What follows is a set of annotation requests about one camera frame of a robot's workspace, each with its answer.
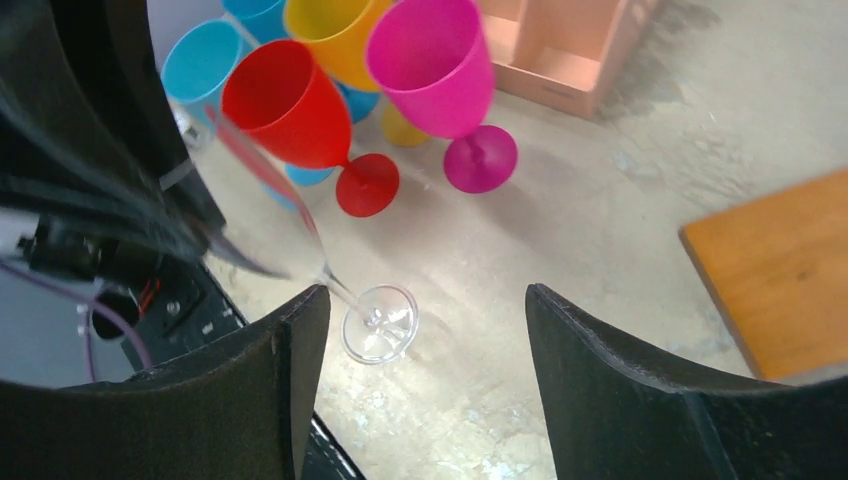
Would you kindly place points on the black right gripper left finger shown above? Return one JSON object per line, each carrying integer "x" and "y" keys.
{"x": 46, "y": 432}

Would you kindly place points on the clear wine glass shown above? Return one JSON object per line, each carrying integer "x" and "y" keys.
{"x": 251, "y": 216}

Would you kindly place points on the blue plastic wine glass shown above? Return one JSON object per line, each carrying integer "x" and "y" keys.
{"x": 263, "y": 19}

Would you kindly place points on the gold wire wine glass rack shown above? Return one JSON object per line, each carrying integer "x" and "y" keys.
{"x": 776, "y": 268}

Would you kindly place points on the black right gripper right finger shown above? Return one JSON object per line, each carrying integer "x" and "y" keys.
{"x": 617, "y": 407}

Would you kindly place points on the magenta plastic wine glass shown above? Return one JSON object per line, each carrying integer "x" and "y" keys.
{"x": 431, "y": 59}

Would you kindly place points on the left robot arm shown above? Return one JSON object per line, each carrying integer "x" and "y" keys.
{"x": 118, "y": 174}

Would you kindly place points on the red plastic wine glass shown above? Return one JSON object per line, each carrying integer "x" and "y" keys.
{"x": 280, "y": 97}

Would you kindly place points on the yellow plastic wine glass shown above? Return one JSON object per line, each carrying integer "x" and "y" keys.
{"x": 336, "y": 32}

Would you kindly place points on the teal wine glass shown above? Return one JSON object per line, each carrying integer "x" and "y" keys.
{"x": 198, "y": 66}

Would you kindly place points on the peach plastic file organizer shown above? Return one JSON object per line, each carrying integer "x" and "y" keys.
{"x": 563, "y": 54}

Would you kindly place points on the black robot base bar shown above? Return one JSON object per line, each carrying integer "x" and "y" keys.
{"x": 199, "y": 344}

